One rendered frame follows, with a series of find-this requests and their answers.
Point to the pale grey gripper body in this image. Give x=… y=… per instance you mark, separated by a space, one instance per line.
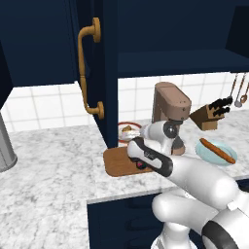
x=136 y=134

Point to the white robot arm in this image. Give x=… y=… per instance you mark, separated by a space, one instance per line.
x=197 y=181

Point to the golden brown croissant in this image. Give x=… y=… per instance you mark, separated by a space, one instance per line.
x=126 y=128

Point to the brown wooden cutting board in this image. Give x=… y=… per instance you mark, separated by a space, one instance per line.
x=118 y=162

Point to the navy base cabinet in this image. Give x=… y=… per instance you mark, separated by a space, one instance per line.
x=113 y=223

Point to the closed navy cabinet door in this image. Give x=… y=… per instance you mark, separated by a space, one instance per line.
x=39 y=39

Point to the narrow open navy cabinet door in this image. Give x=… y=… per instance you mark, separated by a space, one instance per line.
x=238 y=29

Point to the red rimmed white plate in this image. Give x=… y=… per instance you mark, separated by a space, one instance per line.
x=123 y=137

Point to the brown coffee machine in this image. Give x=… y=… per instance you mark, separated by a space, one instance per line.
x=170 y=100

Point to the light blue plate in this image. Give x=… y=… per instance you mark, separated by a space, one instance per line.
x=207 y=155

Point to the wooden knife block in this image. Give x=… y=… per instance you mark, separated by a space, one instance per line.
x=207 y=118

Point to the long brown baguette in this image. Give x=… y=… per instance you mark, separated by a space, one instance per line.
x=215 y=149

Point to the hanging slim metal utensil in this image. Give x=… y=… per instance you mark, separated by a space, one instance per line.
x=233 y=84

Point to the hanging metal ladle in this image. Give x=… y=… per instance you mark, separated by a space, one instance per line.
x=239 y=97

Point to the hanging wooden spoon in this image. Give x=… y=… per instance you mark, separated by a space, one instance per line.
x=244 y=95

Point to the grey metal cylinder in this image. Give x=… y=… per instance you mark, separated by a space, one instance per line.
x=6 y=146

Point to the open navy wall cabinet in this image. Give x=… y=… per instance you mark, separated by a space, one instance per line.
x=175 y=61

